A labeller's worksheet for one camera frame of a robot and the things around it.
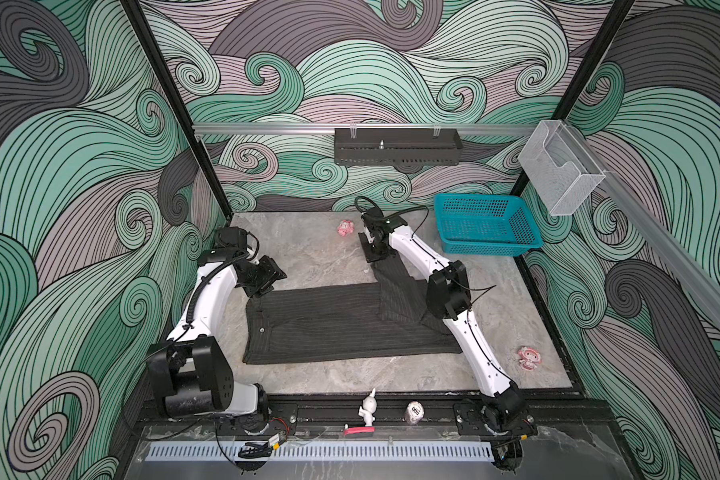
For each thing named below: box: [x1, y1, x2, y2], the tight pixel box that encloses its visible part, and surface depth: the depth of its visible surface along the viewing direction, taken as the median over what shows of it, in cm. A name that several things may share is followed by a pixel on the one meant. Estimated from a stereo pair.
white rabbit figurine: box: [358, 388, 378, 427], surface depth 74 cm
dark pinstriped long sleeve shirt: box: [244, 254, 462, 364], surface depth 90 cm
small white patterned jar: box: [405, 400, 425, 425], surface depth 71 cm
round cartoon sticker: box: [518, 346, 542, 371], surface depth 83 cm
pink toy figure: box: [337, 219, 354, 237], surface depth 115 cm
